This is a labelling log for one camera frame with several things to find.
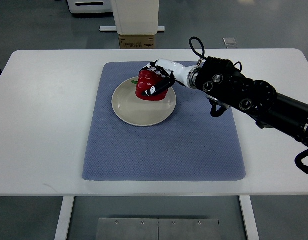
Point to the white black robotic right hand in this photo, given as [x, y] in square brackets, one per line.
[171, 72]

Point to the red bell pepper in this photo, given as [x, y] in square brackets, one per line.
[146, 80]

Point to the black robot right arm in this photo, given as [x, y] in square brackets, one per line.
[224, 84]

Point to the cream round plate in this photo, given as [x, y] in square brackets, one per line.
[141, 113]

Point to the metal floor plate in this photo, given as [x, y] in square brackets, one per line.
[158, 229]

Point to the small grey floor hatch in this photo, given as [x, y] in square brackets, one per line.
[229, 41]

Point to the cardboard box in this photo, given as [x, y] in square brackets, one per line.
[137, 42]

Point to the blue textured mat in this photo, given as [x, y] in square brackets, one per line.
[190, 145]

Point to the white machine base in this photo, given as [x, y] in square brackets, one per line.
[89, 6]

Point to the right white table leg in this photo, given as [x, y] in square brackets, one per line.
[249, 220]

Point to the white table leg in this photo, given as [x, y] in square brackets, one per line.
[249, 220]
[64, 219]

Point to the left white table leg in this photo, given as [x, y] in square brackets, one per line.
[64, 219]

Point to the white pedestal column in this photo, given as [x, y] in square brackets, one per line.
[135, 18]

